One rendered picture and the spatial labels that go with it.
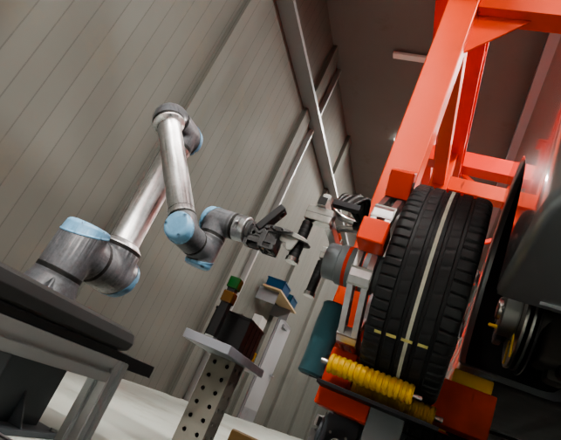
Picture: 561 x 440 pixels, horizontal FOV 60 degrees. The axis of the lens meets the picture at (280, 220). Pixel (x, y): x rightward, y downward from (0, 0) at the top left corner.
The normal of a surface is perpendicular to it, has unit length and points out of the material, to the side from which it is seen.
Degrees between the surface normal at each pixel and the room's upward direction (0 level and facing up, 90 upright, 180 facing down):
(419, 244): 88
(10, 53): 90
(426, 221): 75
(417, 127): 90
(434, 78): 90
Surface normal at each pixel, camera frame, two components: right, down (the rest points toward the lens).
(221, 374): -0.21, -0.45
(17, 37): 0.90, 0.26
